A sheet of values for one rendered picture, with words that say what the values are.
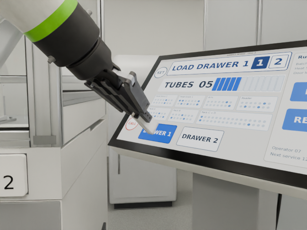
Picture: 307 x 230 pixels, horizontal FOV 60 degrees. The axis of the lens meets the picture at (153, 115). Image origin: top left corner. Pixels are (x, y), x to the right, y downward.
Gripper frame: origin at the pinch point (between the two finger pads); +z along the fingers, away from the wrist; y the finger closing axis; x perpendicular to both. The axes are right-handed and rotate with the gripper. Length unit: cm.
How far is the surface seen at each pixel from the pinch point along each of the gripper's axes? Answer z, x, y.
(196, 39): 185, -260, 185
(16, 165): -2.1, 19.2, 33.1
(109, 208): 150, 9, 149
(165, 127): 4.8, -1.5, -1.7
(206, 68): 4.8, -19.1, -5.2
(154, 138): 4.8, 1.6, -0.3
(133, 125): 4.8, -0.9, 8.2
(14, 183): 0.5, 23.1, 33.6
